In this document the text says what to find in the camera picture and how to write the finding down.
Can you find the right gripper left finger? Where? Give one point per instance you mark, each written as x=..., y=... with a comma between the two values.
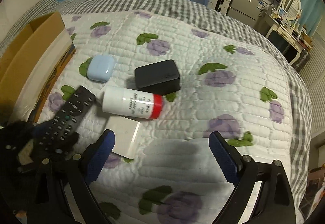
x=80, y=173

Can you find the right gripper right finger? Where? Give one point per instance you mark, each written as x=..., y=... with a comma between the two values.
x=274, y=203

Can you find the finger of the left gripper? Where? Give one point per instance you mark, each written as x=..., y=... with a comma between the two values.
x=39, y=130

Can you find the black remote control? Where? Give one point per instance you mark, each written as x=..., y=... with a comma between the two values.
x=62, y=134

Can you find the white power adapter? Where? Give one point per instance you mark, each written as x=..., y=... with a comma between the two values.
x=126, y=133

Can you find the white bottle red cap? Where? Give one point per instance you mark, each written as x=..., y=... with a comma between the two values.
x=131, y=103

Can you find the light blue earbuds case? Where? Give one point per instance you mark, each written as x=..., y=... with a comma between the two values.
x=101, y=68

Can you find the black 65W charger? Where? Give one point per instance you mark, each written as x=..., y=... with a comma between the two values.
x=159, y=78

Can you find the brown cardboard box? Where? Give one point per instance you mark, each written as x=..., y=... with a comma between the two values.
x=31, y=65

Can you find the grey checkered bed sheet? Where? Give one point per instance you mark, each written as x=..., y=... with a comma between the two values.
x=198, y=15

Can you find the floral quilted blanket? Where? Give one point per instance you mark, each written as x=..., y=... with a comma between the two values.
x=228, y=86

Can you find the white dressing table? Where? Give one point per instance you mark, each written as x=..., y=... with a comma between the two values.
x=293, y=50

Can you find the silver mini fridge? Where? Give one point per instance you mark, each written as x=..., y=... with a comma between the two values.
x=246, y=11

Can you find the oval white mirror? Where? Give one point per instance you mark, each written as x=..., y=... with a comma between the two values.
x=292, y=8

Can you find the teal curtain right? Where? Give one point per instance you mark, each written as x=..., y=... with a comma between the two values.
x=312, y=13

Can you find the white suitcase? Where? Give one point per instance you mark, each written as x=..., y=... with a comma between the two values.
x=218, y=5

